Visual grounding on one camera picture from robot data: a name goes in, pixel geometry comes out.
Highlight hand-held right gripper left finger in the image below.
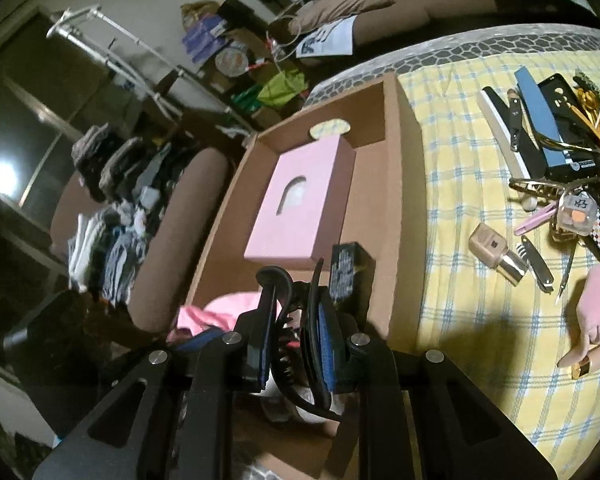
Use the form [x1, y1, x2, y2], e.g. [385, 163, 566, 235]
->
[32, 284, 281, 480]

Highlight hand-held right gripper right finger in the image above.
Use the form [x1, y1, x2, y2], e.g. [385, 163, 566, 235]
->
[299, 299, 552, 480]

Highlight black hair claw clip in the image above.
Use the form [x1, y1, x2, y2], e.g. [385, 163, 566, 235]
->
[255, 257, 347, 422]

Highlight pink cloth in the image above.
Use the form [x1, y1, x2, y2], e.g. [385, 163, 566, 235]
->
[174, 292, 267, 342]

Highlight small black box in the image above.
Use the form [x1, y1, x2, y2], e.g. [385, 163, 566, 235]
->
[329, 241, 377, 312]

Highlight cardboard box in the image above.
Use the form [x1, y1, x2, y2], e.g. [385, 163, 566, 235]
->
[180, 72, 429, 480]

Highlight pink gift box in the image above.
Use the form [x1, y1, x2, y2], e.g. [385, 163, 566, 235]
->
[243, 135, 357, 272]

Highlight brown armchair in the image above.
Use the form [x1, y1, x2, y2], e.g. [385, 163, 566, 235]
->
[50, 147, 232, 332]

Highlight yellow plaid cloth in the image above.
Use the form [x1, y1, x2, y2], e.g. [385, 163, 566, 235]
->
[396, 50, 600, 462]

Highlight beige foundation bottle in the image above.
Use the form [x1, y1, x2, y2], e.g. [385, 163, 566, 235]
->
[467, 222, 529, 288]

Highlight pile of clothes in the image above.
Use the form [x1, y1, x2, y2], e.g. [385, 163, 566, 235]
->
[69, 125, 177, 307]

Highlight silver pocket knife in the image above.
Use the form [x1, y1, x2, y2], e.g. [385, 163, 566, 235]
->
[515, 236, 557, 294]

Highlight pink tweezers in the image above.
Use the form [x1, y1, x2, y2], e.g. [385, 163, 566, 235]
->
[513, 204, 562, 237]

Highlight thin metal cuticle tool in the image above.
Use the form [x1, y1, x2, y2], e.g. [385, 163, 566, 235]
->
[553, 244, 579, 307]

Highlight gold hair clip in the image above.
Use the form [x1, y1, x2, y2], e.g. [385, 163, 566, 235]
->
[508, 176, 567, 207]

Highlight green bag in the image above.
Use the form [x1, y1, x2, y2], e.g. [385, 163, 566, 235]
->
[256, 70, 307, 109]

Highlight clear small case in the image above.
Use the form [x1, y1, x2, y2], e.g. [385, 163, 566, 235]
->
[554, 191, 599, 237]

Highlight white nail file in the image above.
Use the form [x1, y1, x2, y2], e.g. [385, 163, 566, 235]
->
[477, 86, 532, 179]

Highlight round plate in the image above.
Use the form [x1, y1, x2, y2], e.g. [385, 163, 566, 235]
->
[214, 41, 252, 77]

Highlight printed paper sheet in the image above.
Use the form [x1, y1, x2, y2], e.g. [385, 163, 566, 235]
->
[295, 16, 354, 59]

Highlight blue nail file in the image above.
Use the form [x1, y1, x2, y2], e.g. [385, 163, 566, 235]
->
[513, 66, 567, 172]

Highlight stack of blue boxes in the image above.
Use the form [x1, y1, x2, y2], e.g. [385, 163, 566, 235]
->
[182, 14, 227, 64]

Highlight white metal rack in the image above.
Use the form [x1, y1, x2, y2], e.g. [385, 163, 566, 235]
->
[45, 4, 252, 137]

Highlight black phone case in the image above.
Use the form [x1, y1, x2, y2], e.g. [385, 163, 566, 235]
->
[536, 74, 600, 157]

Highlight gold scissors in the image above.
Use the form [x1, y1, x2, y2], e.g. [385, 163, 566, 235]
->
[539, 87, 600, 167]

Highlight brown cushion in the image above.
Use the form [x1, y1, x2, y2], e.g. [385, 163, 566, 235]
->
[289, 0, 414, 37]

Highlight brown sofa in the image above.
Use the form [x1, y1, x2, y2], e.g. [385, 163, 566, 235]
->
[285, 0, 497, 62]

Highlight glitter nail file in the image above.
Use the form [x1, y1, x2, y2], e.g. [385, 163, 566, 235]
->
[571, 73, 600, 112]

